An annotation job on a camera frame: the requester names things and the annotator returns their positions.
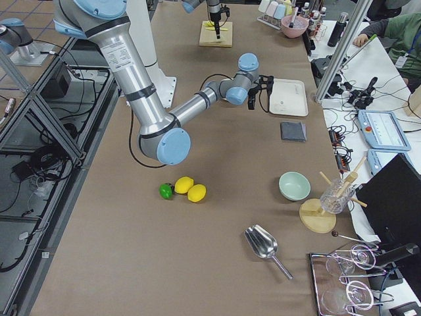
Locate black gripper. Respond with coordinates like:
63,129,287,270
247,84,260,110
210,11,221,40

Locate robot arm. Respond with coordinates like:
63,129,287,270
182,0,223,40

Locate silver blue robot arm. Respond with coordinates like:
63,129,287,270
54,1,259,165

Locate cream rabbit tray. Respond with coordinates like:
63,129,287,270
269,78,309,117

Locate black mirror tray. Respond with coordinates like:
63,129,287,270
309,253,381,315

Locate yellow plastic knife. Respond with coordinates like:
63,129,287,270
205,26,228,31

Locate wooden cutting board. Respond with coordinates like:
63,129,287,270
199,21,233,47

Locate lemon slices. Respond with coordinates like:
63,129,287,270
203,20,214,27

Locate grey folded cloth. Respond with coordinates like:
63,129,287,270
280,121,307,142

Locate pastel cups in rack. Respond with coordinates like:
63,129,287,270
258,0,292,20

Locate pink bowl with ice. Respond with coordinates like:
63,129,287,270
281,15,309,38

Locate mint green bowl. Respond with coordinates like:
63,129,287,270
278,171,310,201

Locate yellow lemon lower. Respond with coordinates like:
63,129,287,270
187,184,207,203

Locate yellow lemon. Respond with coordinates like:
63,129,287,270
174,176,194,194
187,184,207,203

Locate yellow lemon upper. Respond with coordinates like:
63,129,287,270
174,176,194,194

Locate black thermos bottle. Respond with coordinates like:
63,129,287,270
327,12,349,47

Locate green lime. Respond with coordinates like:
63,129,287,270
159,183,174,199

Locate clear glass cup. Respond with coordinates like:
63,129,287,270
320,178,355,214

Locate wooden cup stand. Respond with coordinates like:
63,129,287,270
299,156,367,233

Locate blue teach pendant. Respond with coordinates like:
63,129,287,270
357,110,411,151
366,149,400,176

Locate metal ice scoop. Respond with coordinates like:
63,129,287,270
244,224,293,280

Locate person in green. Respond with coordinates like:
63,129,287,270
353,13,420,87

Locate black monitor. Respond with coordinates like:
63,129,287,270
357,153,420,246

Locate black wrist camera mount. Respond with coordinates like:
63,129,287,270
259,74,274,98

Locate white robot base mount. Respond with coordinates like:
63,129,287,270
126,0,176,109

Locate black handled metal utensil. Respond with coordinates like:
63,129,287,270
289,7,299,28

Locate aluminium frame post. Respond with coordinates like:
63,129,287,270
314,0,372,104

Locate wire glass rack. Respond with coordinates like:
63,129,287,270
321,244,394,315

